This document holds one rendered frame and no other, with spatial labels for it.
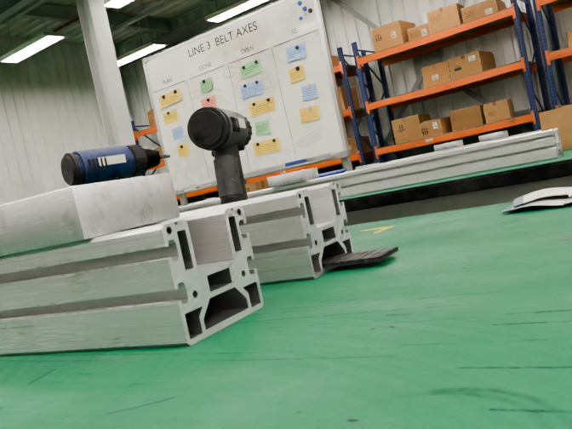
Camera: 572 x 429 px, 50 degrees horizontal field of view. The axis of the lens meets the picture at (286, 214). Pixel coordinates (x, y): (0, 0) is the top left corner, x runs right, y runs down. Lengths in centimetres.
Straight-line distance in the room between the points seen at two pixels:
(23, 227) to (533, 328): 37
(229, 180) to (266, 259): 27
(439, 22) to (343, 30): 254
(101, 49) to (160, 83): 493
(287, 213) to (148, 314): 21
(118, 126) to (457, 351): 893
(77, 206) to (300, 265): 22
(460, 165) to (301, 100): 188
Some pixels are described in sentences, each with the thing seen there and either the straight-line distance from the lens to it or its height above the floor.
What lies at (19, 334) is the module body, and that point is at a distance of 56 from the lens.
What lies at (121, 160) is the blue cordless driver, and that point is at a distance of 108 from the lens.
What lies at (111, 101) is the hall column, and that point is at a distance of 922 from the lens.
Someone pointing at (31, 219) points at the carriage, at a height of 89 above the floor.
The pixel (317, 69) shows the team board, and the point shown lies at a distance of 368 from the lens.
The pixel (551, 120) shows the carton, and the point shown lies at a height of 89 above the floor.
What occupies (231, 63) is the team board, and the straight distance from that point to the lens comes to 407.
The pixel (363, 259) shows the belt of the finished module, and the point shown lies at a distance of 58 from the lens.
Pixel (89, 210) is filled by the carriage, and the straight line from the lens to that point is 47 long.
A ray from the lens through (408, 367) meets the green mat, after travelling 30.
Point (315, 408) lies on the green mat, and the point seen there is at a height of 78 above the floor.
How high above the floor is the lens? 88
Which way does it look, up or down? 3 degrees down
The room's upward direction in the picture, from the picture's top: 12 degrees counter-clockwise
